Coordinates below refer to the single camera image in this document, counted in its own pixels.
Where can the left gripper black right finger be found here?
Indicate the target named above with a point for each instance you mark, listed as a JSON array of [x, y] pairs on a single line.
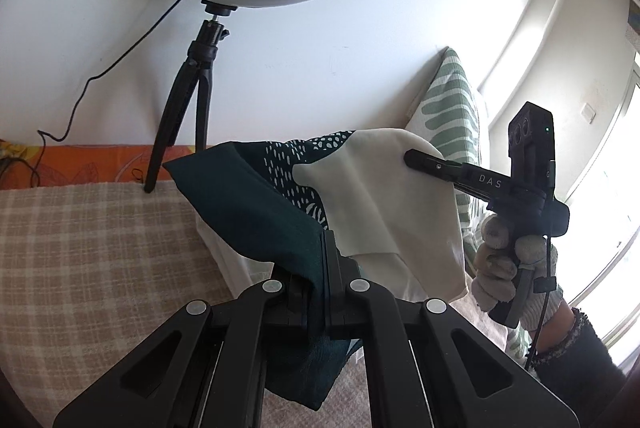
[[426, 365]]

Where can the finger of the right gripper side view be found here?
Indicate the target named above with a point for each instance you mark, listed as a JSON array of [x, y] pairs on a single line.
[[432, 165]]

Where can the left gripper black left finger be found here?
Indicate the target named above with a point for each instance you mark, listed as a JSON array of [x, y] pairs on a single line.
[[205, 366]]

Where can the teal and white garment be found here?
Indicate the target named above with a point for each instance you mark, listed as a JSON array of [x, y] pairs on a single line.
[[264, 207]]

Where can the right forearm dark sleeve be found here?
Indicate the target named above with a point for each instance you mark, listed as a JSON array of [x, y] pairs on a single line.
[[580, 371]]

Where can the right gloved hand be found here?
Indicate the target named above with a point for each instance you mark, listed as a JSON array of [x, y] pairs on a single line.
[[495, 272]]

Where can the green leaf pattern pillow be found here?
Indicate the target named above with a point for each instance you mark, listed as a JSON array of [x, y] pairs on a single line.
[[451, 117]]

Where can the plaid beige bed blanket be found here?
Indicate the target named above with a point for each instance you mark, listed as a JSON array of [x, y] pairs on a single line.
[[87, 272]]

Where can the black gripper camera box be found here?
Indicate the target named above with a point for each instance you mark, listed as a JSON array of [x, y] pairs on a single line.
[[532, 148]]

